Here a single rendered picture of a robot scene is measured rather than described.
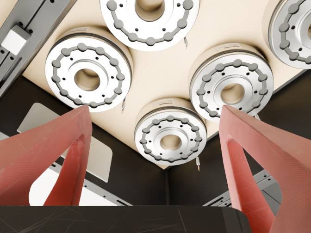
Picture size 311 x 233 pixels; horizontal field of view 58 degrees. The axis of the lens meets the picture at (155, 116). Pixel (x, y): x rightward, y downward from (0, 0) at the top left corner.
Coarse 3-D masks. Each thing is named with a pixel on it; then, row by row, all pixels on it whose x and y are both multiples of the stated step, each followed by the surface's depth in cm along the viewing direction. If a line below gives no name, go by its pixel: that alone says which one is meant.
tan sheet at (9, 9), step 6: (0, 0) 31; (6, 0) 31; (12, 0) 31; (0, 6) 32; (6, 6) 32; (12, 6) 32; (0, 12) 32; (6, 12) 32; (0, 18) 32; (0, 24) 33
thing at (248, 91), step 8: (224, 80) 33; (232, 80) 33; (240, 80) 33; (248, 80) 33; (216, 88) 34; (248, 88) 34; (216, 96) 34; (248, 96) 34; (232, 104) 35; (240, 104) 35
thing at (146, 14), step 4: (136, 0) 30; (136, 4) 29; (136, 8) 29; (140, 8) 31; (160, 8) 31; (140, 12) 30; (144, 12) 31; (148, 12) 31; (152, 12) 31; (156, 12) 31; (160, 12) 30; (144, 16) 30; (148, 16) 30; (152, 16) 30; (156, 16) 30
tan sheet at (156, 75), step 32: (96, 0) 31; (160, 0) 31; (224, 0) 31; (256, 0) 31; (192, 32) 33; (224, 32) 33; (256, 32) 33; (32, 64) 36; (160, 64) 36; (192, 64) 36; (128, 96) 39; (160, 96) 39; (128, 128) 42
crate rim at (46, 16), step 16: (48, 0) 22; (64, 0) 22; (48, 16) 22; (32, 32) 23; (32, 48) 24; (16, 64) 26; (0, 80) 26; (0, 96) 27; (0, 128) 30; (256, 176) 34; (96, 192) 35; (112, 192) 36; (224, 192) 36
